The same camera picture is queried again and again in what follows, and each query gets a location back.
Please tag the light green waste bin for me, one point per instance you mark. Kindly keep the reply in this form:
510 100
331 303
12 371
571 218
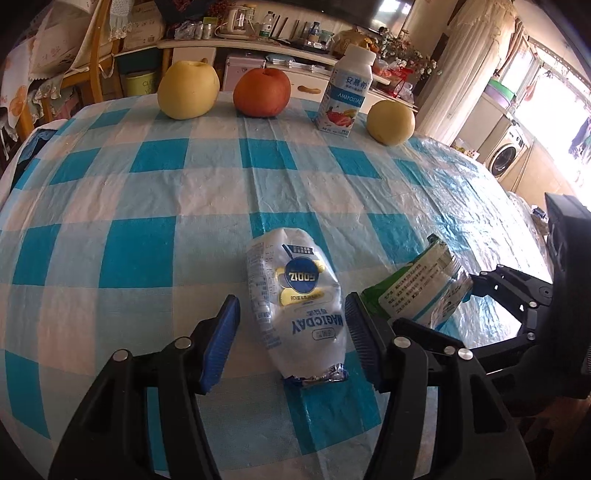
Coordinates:
138 85

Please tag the white cardboard box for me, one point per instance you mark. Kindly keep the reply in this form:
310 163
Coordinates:
143 30

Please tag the small yellow pear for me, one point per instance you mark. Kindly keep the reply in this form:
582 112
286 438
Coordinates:
391 122

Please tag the flower bouquet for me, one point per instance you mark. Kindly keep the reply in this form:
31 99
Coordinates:
408 50

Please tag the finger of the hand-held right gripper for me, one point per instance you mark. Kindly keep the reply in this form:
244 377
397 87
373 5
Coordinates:
512 288
431 334

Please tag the pink storage box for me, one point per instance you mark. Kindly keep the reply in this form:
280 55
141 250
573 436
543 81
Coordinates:
244 71

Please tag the white blue yogurt bottle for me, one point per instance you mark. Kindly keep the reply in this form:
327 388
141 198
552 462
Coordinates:
344 97

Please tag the white blue snack packet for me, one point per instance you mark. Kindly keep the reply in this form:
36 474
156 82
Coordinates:
295 304

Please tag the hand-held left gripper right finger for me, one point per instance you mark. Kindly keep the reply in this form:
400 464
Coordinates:
364 341

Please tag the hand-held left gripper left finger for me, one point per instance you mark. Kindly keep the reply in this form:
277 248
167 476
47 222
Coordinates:
219 341

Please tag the white electric kettle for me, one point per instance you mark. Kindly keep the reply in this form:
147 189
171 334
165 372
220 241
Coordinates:
235 22

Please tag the large yellow pear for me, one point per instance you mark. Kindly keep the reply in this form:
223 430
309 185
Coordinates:
189 90

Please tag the cream cabinet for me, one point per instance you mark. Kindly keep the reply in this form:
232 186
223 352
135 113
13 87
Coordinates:
286 60

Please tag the purple plastic basin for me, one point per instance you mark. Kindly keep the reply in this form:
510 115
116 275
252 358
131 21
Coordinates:
501 90

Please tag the cream curtain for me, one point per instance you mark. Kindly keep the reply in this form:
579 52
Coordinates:
466 69

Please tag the green white snack packet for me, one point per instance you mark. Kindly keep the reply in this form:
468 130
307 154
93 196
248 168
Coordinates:
415 290

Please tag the black television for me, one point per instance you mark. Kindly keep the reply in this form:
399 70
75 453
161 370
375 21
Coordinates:
390 14

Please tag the red apple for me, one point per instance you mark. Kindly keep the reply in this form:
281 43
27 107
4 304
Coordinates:
262 92

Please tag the clear plastic water bottle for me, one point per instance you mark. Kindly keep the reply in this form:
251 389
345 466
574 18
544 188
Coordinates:
266 25

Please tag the washing machine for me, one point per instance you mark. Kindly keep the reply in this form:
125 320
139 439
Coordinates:
505 154

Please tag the blue checked tablecloth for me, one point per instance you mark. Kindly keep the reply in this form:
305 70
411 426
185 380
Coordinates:
138 184

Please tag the wooden chair with cloth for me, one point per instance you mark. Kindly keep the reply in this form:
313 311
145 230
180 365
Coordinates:
23 83

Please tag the golden ornament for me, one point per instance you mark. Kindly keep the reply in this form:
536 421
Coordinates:
351 42

